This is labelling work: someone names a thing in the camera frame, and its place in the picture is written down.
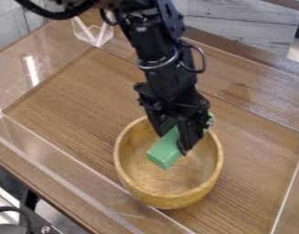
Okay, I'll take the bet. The clear acrylic corner bracket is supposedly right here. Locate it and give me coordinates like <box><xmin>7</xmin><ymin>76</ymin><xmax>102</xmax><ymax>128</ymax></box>
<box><xmin>71</xmin><ymin>16</ymin><xmax>114</xmax><ymax>48</ymax></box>

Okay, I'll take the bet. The green rectangular block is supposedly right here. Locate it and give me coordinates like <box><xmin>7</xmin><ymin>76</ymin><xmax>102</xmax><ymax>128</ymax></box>
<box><xmin>146</xmin><ymin>112</ymin><xmax>216</xmax><ymax>171</ymax></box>

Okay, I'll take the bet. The clear acrylic tray wall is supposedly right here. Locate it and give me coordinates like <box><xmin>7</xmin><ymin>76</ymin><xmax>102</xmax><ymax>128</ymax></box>
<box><xmin>0</xmin><ymin>112</ymin><xmax>194</xmax><ymax>234</ymax></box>

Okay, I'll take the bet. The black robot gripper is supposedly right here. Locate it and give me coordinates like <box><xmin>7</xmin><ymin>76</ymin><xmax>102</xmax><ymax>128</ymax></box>
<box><xmin>135</xmin><ymin>43</ymin><xmax>212</xmax><ymax>155</ymax></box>

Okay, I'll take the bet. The black metal table bracket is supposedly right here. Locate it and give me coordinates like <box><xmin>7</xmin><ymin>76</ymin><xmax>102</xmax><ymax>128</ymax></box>
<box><xmin>20</xmin><ymin>190</ymin><xmax>63</xmax><ymax>234</ymax></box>

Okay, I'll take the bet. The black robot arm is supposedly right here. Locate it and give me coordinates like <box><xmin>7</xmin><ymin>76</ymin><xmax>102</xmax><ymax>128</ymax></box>
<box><xmin>98</xmin><ymin>0</ymin><xmax>210</xmax><ymax>154</ymax></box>

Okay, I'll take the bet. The brown wooden bowl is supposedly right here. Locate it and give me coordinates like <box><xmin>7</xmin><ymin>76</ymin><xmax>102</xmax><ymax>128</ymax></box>
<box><xmin>114</xmin><ymin>117</ymin><xmax>223</xmax><ymax>209</ymax></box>

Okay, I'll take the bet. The black cable under table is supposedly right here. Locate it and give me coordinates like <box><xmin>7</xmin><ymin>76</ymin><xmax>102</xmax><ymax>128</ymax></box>
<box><xmin>0</xmin><ymin>206</ymin><xmax>35</xmax><ymax>220</ymax></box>

